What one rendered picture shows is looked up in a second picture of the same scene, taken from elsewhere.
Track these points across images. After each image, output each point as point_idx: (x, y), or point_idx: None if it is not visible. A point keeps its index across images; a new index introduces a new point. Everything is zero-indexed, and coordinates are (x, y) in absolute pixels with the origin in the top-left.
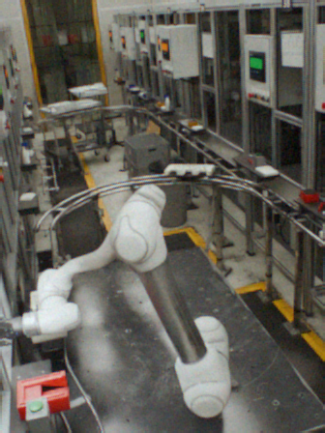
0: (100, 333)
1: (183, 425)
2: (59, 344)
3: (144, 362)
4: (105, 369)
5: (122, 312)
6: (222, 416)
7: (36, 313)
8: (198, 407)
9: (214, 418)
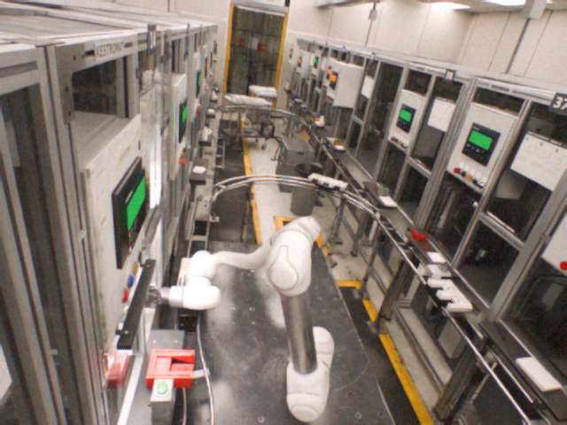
0: (229, 305)
1: (278, 415)
2: None
3: (259, 343)
4: (227, 341)
5: (250, 290)
6: None
7: (182, 289)
8: (298, 412)
9: None
